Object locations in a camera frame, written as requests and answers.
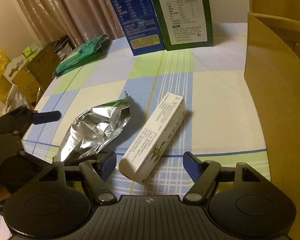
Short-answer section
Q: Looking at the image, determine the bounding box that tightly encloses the brown cardboard box on floor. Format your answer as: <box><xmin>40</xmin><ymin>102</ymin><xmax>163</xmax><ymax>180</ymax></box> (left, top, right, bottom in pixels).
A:
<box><xmin>4</xmin><ymin>42</ymin><xmax>60</xmax><ymax>103</ymax></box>

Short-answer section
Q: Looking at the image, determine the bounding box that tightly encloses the silver foil pouch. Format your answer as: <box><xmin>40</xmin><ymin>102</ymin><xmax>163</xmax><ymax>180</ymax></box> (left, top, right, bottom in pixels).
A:
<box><xmin>53</xmin><ymin>94</ymin><xmax>131</xmax><ymax>166</ymax></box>

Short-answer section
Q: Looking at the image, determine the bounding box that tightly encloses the white crumpled plastic bag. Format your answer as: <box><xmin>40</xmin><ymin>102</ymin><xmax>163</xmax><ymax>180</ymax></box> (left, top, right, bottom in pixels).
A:
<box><xmin>2</xmin><ymin>85</ymin><xmax>32</xmax><ymax>114</ymax></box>

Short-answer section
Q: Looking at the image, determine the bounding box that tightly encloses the green wet wipes pack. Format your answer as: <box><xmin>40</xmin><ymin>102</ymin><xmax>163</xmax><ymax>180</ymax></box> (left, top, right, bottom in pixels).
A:
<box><xmin>52</xmin><ymin>35</ymin><xmax>111</xmax><ymax>77</ymax></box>

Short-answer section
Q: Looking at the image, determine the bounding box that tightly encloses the green carton with label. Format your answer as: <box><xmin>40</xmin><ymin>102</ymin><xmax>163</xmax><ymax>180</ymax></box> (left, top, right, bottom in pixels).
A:
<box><xmin>152</xmin><ymin>0</ymin><xmax>213</xmax><ymax>50</ymax></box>

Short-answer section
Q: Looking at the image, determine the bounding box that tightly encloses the tall blue carton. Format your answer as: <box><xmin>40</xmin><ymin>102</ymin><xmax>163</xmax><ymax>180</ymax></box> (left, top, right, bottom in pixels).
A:
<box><xmin>110</xmin><ymin>0</ymin><xmax>165</xmax><ymax>56</ymax></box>

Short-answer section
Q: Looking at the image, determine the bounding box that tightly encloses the beige curtain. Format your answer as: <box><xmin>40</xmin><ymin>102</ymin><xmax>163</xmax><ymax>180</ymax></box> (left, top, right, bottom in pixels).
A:
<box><xmin>17</xmin><ymin>0</ymin><xmax>124</xmax><ymax>47</ymax></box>

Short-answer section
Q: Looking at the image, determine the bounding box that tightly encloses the long white medicine box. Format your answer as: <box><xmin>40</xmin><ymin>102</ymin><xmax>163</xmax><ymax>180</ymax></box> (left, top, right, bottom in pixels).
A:
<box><xmin>116</xmin><ymin>92</ymin><xmax>187</xmax><ymax>184</ymax></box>

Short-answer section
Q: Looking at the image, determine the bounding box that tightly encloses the tablecloth checked pastel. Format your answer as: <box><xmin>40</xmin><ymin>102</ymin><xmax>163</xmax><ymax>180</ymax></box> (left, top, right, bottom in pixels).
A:
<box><xmin>23</xmin><ymin>23</ymin><xmax>270</xmax><ymax>195</ymax></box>

